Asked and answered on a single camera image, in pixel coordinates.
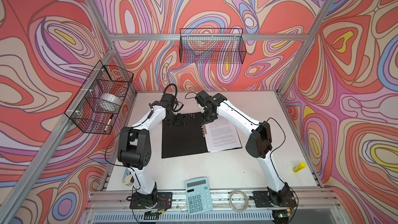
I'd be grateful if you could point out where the printed paper stack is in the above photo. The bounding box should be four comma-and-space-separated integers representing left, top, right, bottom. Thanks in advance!
205, 116, 242, 152

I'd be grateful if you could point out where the white folder black inside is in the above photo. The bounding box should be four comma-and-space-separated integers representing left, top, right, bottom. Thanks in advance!
161, 113, 208, 159

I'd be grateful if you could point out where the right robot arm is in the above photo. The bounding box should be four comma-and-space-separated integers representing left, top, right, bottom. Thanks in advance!
195, 91, 290, 206

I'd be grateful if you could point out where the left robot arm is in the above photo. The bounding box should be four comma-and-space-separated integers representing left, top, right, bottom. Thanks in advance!
117, 84, 186, 204

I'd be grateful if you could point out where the metal folder clip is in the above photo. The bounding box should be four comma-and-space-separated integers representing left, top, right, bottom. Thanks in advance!
202, 125, 208, 139

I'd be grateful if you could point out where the white tape roll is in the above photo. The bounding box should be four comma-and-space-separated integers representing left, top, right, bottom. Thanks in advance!
99, 93, 122, 106

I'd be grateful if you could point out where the black marker pen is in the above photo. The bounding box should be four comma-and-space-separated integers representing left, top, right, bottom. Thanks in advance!
104, 114, 114, 133

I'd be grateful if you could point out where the white stapler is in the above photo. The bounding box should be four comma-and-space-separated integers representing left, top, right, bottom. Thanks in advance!
122, 169, 135, 186

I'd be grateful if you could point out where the teal calculator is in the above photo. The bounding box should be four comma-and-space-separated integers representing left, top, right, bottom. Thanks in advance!
185, 177, 213, 215

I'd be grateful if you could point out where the yellow marker pen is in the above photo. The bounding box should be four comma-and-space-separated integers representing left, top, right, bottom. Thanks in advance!
292, 162, 307, 173

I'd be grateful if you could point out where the black wire basket back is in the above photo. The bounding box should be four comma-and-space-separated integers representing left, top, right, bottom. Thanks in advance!
179, 27, 247, 64

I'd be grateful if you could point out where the black wire basket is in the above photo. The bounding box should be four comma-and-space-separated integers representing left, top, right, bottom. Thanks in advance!
64, 61, 134, 134
179, 27, 247, 64

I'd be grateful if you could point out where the black wire basket left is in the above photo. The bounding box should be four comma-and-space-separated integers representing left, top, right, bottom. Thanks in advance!
64, 61, 134, 134

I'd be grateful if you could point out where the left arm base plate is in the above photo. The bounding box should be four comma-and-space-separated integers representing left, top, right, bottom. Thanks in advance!
126, 192, 173, 210

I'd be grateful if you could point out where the coiled clear cable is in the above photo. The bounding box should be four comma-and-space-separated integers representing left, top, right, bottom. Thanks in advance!
228, 189, 249, 213

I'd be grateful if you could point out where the aluminium frame rail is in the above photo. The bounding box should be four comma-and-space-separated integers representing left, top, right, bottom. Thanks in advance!
108, 34, 309, 41

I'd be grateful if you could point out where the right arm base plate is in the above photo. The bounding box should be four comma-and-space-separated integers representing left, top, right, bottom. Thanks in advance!
249, 190, 297, 208

